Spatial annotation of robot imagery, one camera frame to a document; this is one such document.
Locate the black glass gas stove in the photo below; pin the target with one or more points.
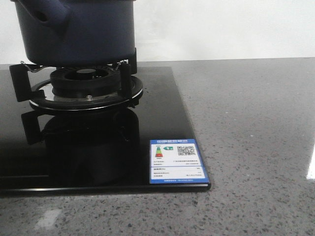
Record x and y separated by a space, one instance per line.
100 144

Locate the blue energy label sticker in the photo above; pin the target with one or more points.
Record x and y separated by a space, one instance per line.
176 161

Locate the dark blue pot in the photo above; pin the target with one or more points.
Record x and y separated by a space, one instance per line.
64 33

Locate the black burner head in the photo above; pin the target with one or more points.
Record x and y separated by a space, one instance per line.
77 82

